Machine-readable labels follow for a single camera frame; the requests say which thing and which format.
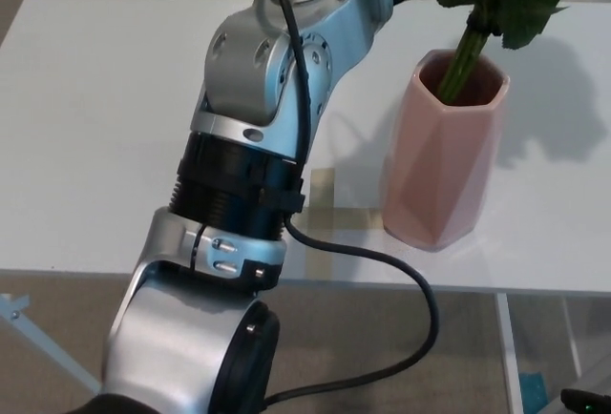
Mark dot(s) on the thin grey table leg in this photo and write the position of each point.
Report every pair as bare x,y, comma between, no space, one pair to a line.
573,337

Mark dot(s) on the pink faceted ceramic vase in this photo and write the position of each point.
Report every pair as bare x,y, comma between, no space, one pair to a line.
444,180

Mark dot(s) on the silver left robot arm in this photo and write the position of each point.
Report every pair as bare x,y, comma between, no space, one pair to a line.
167,337

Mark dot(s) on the notched tan masking tape strip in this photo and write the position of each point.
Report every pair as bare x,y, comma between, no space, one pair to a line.
353,219

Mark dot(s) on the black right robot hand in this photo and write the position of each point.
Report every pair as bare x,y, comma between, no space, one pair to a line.
587,404

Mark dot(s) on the long tan masking tape strip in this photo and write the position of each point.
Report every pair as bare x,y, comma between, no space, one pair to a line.
321,266

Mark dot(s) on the light blue metal stand frame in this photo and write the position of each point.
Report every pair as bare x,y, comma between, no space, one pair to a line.
28,333

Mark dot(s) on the teal floor tape piece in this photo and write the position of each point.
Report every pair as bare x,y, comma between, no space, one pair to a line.
532,395

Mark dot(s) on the white table leg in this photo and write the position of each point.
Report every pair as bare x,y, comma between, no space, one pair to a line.
508,361

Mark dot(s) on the pink artificial rose bouquet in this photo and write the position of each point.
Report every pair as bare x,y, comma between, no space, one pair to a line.
525,8

